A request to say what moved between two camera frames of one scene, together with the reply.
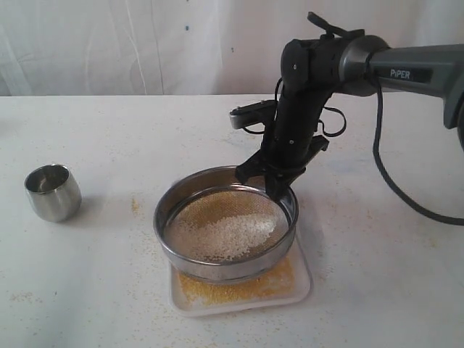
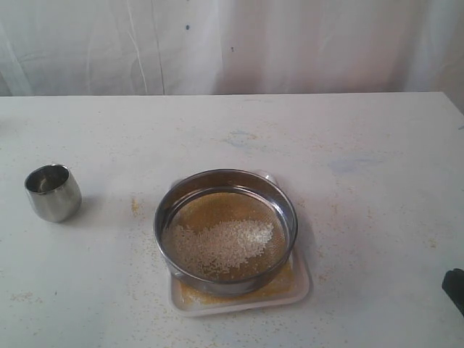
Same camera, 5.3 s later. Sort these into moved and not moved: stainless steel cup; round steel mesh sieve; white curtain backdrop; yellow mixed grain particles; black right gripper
Moved: round steel mesh sieve; yellow mixed grain particles; black right gripper
Not moved: stainless steel cup; white curtain backdrop
